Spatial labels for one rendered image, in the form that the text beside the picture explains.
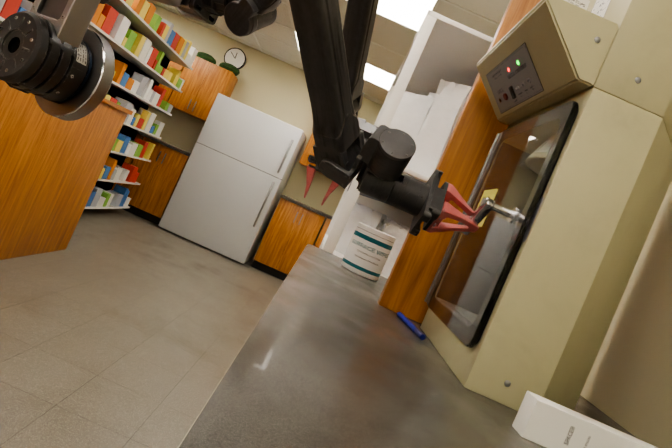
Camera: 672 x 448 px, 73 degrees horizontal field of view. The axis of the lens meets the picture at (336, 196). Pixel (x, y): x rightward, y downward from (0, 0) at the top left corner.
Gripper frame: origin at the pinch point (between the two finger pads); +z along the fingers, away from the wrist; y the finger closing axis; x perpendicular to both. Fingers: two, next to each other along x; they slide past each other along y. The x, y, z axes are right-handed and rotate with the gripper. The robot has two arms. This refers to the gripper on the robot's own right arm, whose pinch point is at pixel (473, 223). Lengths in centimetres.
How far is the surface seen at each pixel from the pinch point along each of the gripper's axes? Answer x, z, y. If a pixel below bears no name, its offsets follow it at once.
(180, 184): 418, -204, 237
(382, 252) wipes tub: 61, -3, 28
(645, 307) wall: 18, 48, 15
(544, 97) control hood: -13.5, 2.8, 20.3
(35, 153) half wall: 179, -191, 72
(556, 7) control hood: -27.2, -4.3, 20.5
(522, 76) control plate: -12.6, -1.0, 25.2
